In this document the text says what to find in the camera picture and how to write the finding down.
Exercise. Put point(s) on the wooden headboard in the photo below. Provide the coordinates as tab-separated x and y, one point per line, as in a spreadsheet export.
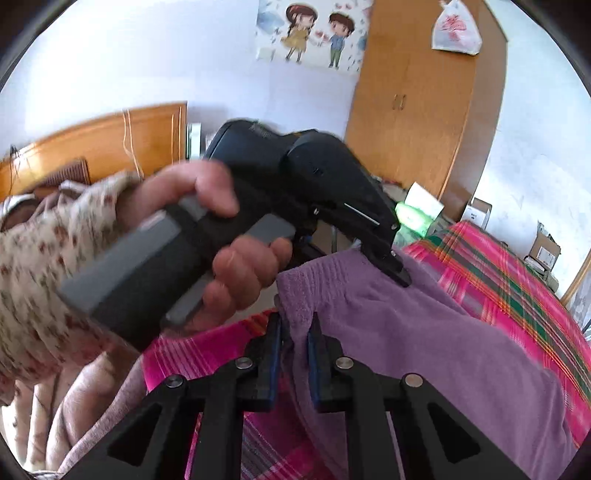
92	143

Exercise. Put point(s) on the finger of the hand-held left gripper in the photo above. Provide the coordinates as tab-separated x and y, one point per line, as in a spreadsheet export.
388	263

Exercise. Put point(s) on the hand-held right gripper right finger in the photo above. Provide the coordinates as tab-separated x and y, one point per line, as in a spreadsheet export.
315	369

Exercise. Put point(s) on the cardboard box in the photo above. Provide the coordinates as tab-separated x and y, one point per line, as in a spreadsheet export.
545	249

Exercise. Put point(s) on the person's left hand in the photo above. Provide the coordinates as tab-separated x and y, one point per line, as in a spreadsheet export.
249	272

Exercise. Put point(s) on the white red plastic bag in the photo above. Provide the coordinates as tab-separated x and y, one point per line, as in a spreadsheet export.
455	30

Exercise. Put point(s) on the wooden wardrobe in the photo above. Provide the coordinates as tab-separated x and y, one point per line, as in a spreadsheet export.
415	129

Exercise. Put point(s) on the pink green plaid bed sheet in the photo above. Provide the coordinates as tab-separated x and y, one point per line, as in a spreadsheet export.
485	267

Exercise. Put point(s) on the small white box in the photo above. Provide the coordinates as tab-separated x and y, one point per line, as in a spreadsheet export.
475	214

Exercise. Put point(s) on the cartoon children wall sticker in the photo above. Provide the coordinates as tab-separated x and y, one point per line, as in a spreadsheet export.
314	37

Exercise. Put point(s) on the pinkish beige quilt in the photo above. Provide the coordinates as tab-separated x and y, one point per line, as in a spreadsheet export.
92	406

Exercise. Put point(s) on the person's left forearm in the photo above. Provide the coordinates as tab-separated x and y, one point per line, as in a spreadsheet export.
46	277

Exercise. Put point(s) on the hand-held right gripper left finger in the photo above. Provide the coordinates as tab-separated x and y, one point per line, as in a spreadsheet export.
275	364

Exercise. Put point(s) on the purple fleece pants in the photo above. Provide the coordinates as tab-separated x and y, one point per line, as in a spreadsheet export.
415	346

